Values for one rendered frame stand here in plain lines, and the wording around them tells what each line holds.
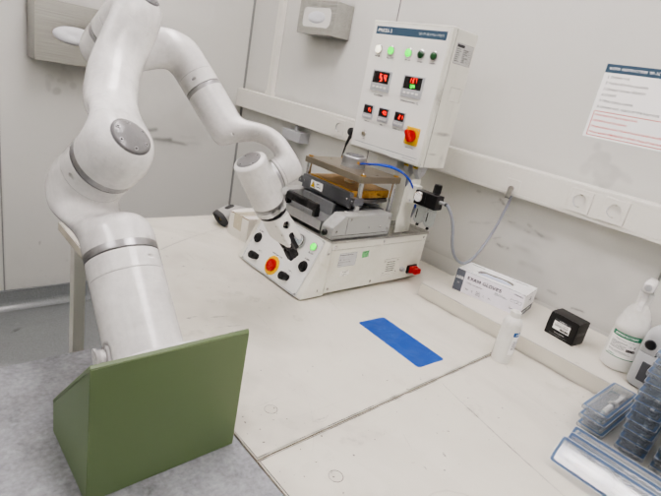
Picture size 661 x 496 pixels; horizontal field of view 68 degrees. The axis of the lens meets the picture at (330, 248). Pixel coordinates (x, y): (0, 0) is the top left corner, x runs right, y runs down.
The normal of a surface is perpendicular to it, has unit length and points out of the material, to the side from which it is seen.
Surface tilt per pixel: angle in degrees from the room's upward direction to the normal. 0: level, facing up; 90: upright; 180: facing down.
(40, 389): 0
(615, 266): 90
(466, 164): 90
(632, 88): 90
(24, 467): 0
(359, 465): 0
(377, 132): 90
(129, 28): 76
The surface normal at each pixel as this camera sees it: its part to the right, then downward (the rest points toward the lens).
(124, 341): -0.13, -0.21
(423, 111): -0.74, 0.08
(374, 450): 0.19, -0.93
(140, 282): 0.52, -0.39
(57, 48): 0.65, 0.37
